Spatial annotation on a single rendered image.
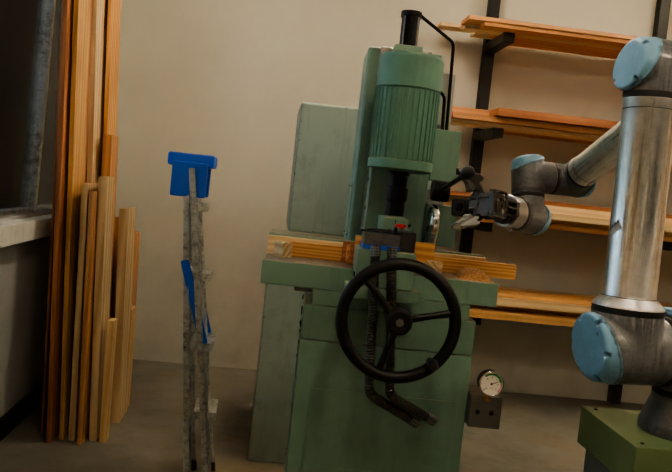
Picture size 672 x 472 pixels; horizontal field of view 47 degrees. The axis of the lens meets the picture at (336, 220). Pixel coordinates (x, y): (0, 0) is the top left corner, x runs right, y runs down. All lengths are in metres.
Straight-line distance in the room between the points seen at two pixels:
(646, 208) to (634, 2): 3.36
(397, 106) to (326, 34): 2.51
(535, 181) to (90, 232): 1.71
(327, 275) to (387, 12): 2.82
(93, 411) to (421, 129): 1.85
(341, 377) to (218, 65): 2.80
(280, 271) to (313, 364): 0.25
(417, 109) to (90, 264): 1.56
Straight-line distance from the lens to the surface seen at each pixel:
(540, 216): 2.18
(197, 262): 2.71
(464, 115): 4.09
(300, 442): 2.04
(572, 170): 2.22
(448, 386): 2.03
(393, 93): 2.05
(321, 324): 1.97
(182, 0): 4.57
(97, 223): 3.15
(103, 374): 3.32
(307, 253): 2.10
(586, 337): 1.76
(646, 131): 1.74
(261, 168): 4.44
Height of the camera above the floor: 1.10
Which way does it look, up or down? 2 degrees down
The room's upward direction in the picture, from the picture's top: 6 degrees clockwise
